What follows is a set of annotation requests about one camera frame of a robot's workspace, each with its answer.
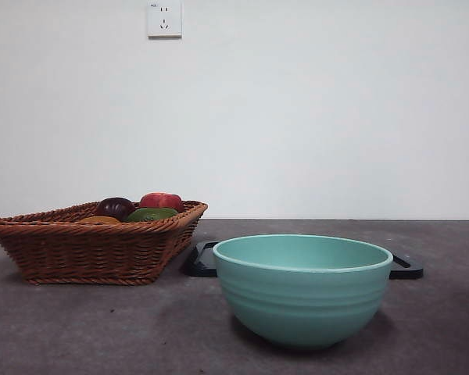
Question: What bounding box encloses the teal bowl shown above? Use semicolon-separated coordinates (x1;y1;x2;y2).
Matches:
212;234;394;351

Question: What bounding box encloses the yellow-brown kiwi fruit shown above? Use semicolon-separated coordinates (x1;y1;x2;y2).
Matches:
77;215;120;224

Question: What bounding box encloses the red apple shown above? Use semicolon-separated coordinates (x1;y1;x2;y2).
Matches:
139;191;184;212

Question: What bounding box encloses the dark green tray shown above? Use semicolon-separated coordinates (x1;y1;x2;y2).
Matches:
184;241;424;280

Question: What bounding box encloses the green fruit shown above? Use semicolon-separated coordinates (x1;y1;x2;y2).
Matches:
125;206;180;223

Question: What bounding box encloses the dark purple fruit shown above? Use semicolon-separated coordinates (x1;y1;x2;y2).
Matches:
95;196;136;220

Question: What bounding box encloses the brown wicker basket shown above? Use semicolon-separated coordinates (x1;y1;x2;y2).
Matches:
0;199;209;285

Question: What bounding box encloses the white wall socket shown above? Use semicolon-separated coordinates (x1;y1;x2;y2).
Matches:
147;0;183;39

